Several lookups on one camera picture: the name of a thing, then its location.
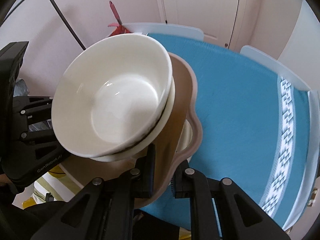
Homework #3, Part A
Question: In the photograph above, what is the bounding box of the cream bowl far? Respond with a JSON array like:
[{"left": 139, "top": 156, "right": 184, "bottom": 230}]
[{"left": 91, "top": 78, "right": 175, "bottom": 162}]

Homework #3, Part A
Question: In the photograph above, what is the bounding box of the small white plate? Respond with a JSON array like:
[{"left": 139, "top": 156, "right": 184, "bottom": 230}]
[{"left": 176, "top": 120, "right": 193, "bottom": 153}]

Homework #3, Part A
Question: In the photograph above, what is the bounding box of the cream bowl near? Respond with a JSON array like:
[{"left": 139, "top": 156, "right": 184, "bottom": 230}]
[{"left": 52, "top": 34, "right": 173, "bottom": 158}]

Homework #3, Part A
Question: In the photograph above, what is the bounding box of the white door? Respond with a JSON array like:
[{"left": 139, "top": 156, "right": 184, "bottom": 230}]
[{"left": 157, "top": 0, "right": 246, "bottom": 50}]

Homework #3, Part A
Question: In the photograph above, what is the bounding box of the beige handled tray dish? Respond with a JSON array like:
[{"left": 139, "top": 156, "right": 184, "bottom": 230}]
[{"left": 59, "top": 53, "right": 203, "bottom": 209}]

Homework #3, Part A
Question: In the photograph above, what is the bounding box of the black metal rack pole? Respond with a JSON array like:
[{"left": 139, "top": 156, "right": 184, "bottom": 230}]
[{"left": 0, "top": 0, "right": 87, "bottom": 51}]

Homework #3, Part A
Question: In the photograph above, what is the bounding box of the teal tablecloth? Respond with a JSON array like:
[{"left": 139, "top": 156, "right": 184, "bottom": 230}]
[{"left": 151, "top": 33, "right": 316, "bottom": 229}]

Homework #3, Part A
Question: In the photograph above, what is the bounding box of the cream bowl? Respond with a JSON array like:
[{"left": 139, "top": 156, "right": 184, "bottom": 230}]
[
  {"left": 91, "top": 78, "right": 175, "bottom": 162},
  {"left": 52, "top": 34, "right": 173, "bottom": 158}
]

